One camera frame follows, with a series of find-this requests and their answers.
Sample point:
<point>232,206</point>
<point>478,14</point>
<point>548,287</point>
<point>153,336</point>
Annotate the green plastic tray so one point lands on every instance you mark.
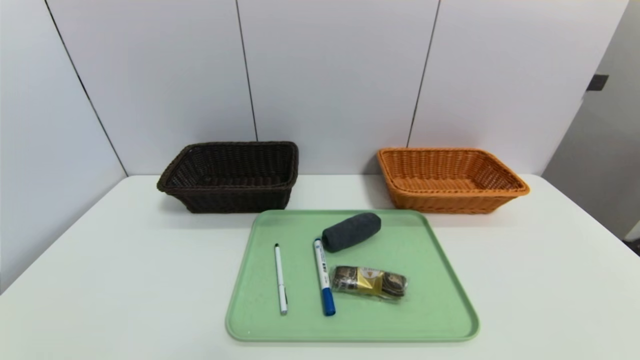
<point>415,300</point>

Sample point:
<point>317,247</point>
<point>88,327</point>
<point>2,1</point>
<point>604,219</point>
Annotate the dark grey cloth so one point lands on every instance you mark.
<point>350,232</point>

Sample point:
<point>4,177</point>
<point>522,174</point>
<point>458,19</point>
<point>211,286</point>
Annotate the white marker with blue cap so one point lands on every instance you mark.
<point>324,280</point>

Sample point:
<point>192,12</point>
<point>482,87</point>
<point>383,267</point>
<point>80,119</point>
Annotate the black wall fixture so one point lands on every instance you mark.
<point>597,82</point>

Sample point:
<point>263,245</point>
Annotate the orange wicker basket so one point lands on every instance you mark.
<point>450,202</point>

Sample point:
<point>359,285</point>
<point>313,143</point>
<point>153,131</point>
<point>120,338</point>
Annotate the Ferrero Rocher chocolate pack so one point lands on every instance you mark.
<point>370,281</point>

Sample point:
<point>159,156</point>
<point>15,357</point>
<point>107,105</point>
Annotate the slim white pen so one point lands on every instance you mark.
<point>280,280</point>

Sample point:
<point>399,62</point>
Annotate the dark brown wicker basket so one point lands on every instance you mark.
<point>235,200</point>

